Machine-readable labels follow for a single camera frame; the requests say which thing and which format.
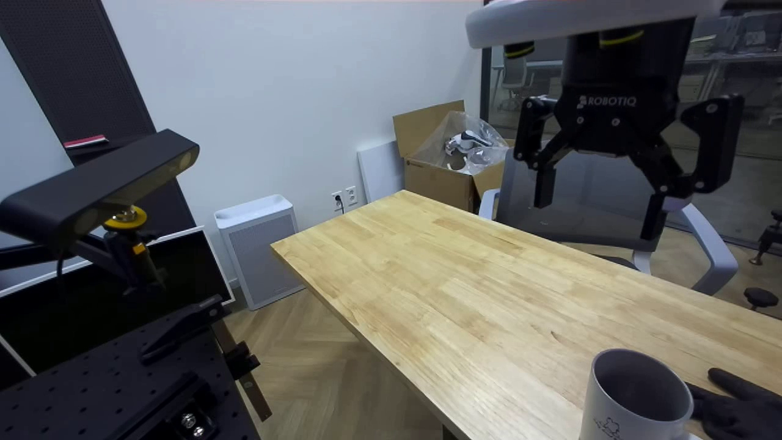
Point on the white wall outlet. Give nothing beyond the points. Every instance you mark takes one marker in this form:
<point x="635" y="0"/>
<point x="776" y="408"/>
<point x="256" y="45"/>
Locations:
<point x="344" y="197"/>

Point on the black perforated breadboard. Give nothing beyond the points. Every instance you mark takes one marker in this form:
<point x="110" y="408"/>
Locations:
<point x="99" y="391"/>

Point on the red label strip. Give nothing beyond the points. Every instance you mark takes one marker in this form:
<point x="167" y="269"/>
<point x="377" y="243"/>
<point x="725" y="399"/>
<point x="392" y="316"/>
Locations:
<point x="86" y="141"/>

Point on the yellow camera mount knob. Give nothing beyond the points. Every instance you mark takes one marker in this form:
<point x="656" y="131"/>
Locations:
<point x="124" y="218"/>

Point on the crumpled clear plastic wrap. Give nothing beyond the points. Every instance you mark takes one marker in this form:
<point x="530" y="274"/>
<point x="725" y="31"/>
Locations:
<point x="468" y="148"/>

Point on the white ceramic mug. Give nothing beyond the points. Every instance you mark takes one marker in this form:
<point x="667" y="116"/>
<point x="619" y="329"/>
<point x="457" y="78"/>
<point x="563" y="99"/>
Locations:
<point x="611" y="417"/>

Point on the grey office chair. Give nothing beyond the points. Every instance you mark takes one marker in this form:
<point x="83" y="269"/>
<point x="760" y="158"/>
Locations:
<point x="602" y="204"/>

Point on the cardboard box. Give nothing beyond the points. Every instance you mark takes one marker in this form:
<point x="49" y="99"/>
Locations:
<point x="436" y="186"/>

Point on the black slanted beam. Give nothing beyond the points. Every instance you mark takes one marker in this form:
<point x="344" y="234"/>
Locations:
<point x="73" y="75"/>

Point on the white air purifier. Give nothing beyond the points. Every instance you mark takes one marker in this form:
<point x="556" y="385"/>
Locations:
<point x="259" y="252"/>

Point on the black stereo camera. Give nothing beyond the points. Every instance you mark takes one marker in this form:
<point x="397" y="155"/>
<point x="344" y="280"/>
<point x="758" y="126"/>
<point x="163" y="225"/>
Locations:
<point x="89" y="192"/>

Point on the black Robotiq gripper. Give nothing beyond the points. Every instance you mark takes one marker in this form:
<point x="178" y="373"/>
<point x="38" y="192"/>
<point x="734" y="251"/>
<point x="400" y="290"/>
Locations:
<point x="619" y="88"/>

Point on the white flat board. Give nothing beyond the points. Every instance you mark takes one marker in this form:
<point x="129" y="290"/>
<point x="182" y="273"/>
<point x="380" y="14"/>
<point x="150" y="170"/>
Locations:
<point x="380" y="170"/>

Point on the black caster wheel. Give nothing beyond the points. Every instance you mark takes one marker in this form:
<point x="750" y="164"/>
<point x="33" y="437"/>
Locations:
<point x="760" y="300"/>

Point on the black glove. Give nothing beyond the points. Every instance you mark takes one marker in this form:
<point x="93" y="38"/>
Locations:
<point x="746" y="411"/>

